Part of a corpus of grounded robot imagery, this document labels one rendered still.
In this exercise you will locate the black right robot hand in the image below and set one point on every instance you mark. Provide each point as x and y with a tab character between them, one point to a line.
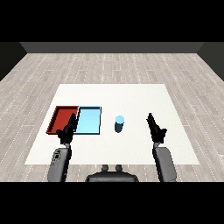
156	131

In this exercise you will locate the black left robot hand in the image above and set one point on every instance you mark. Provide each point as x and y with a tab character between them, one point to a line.
68	132

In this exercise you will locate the red shallow open box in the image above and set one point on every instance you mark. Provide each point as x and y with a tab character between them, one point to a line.
61	119

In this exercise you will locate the light blue shallow open box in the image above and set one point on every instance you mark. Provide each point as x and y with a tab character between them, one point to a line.
88	120

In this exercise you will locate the small blue can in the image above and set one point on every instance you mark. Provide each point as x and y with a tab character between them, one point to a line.
119	124

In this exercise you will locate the dark grey robot body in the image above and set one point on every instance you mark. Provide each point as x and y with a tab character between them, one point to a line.
112	175

